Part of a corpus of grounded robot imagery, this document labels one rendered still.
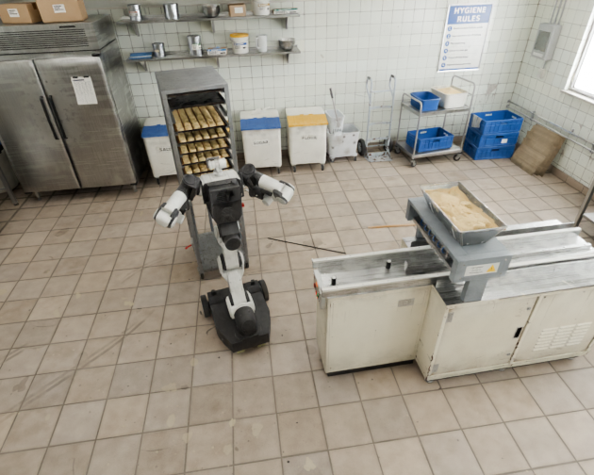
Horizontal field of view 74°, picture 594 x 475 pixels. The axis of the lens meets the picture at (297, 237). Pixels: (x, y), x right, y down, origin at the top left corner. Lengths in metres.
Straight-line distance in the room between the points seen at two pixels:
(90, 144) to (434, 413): 4.70
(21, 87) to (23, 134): 0.56
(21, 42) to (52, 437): 3.96
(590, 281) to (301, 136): 3.82
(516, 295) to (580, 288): 0.45
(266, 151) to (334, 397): 3.61
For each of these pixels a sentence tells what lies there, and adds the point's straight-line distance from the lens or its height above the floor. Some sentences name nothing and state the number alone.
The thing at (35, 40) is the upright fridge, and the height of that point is 1.90.
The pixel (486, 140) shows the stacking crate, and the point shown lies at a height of 0.31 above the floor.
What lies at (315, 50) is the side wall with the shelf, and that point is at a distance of 6.03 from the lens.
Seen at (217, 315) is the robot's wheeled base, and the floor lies 0.17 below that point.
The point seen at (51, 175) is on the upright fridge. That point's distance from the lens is 5.93.
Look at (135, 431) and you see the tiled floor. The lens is 3.16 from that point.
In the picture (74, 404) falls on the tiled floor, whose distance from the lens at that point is 3.46.
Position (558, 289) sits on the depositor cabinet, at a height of 0.84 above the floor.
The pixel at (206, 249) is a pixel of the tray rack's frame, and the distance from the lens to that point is 4.16.
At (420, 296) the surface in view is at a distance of 2.73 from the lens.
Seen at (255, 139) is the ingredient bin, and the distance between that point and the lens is 5.57.
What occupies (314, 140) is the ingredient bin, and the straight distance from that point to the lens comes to 5.67.
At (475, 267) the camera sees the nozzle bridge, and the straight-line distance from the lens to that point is 2.46.
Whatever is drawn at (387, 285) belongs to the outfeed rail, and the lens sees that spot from 2.57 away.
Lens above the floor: 2.58
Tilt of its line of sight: 35 degrees down
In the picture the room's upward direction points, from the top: 2 degrees counter-clockwise
